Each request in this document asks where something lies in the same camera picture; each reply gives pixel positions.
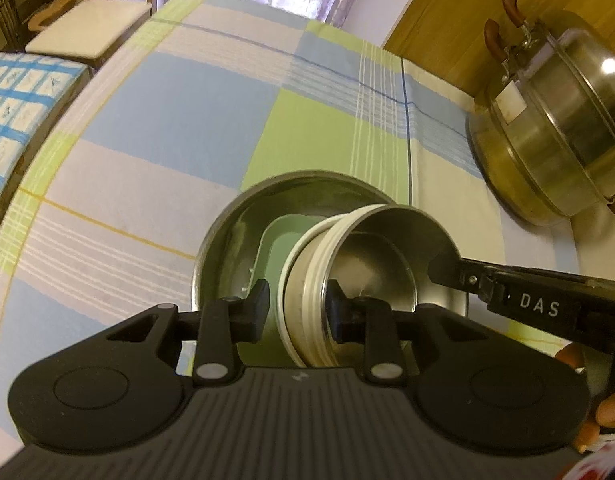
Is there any large steel plate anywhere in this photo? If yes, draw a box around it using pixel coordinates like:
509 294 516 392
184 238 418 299
190 171 471 361

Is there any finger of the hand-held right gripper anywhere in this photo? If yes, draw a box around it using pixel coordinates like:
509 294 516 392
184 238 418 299
460 258 605 283
426 251 489 295

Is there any white floral ceramic bowl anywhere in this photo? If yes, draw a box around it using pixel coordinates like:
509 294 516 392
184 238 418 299
275 203 398 366

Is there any person's right hand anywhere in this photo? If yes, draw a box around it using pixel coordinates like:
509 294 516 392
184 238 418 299
555 342 615 453

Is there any cream wooden chair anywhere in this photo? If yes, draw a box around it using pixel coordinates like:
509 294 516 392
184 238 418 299
25 0 156 68

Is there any checked tablecloth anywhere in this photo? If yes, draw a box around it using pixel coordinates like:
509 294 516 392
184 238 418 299
0 0 583 441

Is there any green square plate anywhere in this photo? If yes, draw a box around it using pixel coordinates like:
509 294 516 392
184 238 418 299
238 214 341 367

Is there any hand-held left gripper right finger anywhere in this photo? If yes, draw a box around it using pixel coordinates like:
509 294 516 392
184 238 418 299
325 280 488 386

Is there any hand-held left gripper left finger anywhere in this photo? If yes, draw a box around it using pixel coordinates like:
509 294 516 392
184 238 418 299
105 279 271 387

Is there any steel steamer pot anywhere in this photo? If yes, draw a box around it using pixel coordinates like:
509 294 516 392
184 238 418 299
465 0 615 226

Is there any small steel bowl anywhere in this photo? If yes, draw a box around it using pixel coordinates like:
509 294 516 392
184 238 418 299
323 205 463 356

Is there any blue grid cloth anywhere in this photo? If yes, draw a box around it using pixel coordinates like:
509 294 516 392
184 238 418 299
0 50 93 216

